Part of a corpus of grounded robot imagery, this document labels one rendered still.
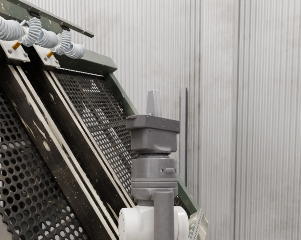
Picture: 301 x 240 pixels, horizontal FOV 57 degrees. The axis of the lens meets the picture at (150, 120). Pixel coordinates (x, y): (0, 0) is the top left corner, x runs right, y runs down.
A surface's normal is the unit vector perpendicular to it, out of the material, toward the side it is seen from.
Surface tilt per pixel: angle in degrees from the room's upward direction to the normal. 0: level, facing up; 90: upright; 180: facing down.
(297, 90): 90
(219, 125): 90
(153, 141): 78
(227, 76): 90
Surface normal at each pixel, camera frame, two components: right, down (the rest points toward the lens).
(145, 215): 0.29, -0.20
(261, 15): -0.32, 0.07
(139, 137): -0.76, -0.13
